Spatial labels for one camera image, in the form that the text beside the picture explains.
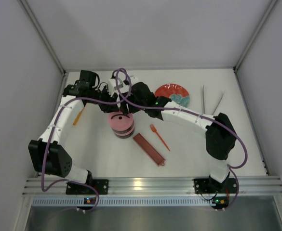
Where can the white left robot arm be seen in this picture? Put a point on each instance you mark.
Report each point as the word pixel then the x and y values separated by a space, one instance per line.
pixel 47 152

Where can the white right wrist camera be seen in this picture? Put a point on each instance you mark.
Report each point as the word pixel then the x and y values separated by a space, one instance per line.
pixel 131 80

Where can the orange plastic fork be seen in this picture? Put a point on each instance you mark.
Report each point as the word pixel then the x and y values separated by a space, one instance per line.
pixel 154 130

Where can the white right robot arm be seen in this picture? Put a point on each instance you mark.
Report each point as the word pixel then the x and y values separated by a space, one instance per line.
pixel 218 131

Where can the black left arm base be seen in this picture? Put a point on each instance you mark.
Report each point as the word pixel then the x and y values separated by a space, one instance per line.
pixel 92 186

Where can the black steel lunch bowl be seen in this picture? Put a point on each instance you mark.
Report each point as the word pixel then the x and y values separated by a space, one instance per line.
pixel 124 130
pixel 124 136

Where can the metal tongs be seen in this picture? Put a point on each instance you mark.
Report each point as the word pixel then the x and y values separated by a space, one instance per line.
pixel 203 101

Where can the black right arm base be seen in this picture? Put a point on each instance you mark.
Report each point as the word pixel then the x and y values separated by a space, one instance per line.
pixel 215 186

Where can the pink lid with black handle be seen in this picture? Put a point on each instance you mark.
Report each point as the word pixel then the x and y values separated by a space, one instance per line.
pixel 127 132
pixel 120 122

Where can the dark red cutlery tray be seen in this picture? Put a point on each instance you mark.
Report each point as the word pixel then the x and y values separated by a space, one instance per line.
pixel 149 150

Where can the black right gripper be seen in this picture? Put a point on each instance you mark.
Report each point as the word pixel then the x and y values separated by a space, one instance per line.
pixel 130 101

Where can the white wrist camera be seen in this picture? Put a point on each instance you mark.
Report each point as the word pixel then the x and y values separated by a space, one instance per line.
pixel 114 84
pixel 131 80

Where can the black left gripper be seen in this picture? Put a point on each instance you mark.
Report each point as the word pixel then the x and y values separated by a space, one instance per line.
pixel 108 102

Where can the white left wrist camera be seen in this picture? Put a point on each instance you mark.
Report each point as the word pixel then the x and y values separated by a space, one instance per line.
pixel 114 84

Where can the aluminium front rail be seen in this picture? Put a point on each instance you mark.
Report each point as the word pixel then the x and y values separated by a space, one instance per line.
pixel 147 187

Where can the red patterned ceramic plate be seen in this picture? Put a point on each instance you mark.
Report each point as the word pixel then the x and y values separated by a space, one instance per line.
pixel 175 92

